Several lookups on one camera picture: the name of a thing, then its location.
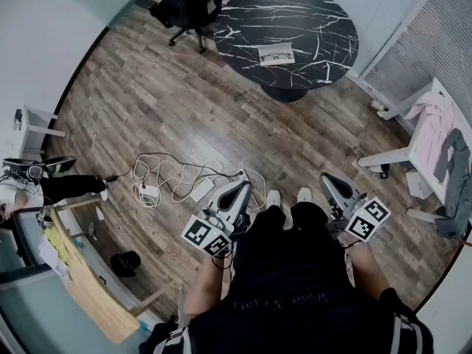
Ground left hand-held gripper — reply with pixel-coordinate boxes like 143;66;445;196
180;180;255;258

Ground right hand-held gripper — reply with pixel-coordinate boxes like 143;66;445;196
319;173;392;243

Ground white tray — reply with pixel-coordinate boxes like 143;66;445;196
257;44;296;67

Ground person's left forearm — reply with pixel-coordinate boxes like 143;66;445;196
183;251;237;323

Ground person's right forearm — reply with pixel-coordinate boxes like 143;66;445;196
346;240;392;302

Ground person's left white shoe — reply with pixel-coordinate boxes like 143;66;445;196
265;190;282;210

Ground white power adapter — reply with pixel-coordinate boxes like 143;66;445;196
139;184;160;203

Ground person's black clothed body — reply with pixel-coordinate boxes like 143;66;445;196
139;201;434;354

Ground pink cloth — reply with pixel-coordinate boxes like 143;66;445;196
404;91;466;178

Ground grey cloth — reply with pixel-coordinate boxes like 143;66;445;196
433;128;472;241

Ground black round bin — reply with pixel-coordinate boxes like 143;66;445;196
110;250;142;278

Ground white window blinds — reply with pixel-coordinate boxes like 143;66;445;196
363;0;472;134

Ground light wooden desk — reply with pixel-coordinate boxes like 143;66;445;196
49;197;142;346

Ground yellow cloth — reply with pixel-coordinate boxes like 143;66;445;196
44;226;72;269

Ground black office chair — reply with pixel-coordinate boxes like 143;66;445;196
148;0;225;55

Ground small white side table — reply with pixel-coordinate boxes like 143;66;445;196
17;104;67;155

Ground tangled white cable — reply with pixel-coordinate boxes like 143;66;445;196
131;152;267;210

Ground black table pedestal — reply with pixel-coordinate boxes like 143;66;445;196
262;83;309;103

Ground thin black cable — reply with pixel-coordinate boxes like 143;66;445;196
104;153;226;184

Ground grey shoulder strap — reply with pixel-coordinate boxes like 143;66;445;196
389;313;422;354
153;285;192;354

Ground black headset with cables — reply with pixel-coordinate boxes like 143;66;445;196
1;157;46;183

